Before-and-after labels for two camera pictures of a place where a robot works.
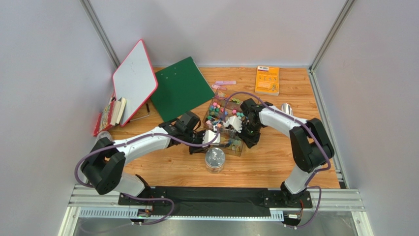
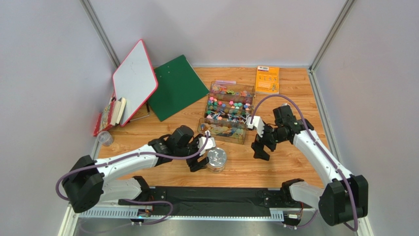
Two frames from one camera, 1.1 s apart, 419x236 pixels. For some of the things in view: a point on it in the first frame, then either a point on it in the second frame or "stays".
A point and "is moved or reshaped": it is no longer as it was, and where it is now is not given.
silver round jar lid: [215, 157] stays
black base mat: [165, 201] stays
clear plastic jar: [214, 169] stays
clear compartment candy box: [224, 105] is moved or reshaped
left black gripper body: [195, 138] -> [194, 163]
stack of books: [111, 115] stays
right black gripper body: [247, 131] -> [264, 140]
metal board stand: [141, 117] stays
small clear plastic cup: [103, 134] stays
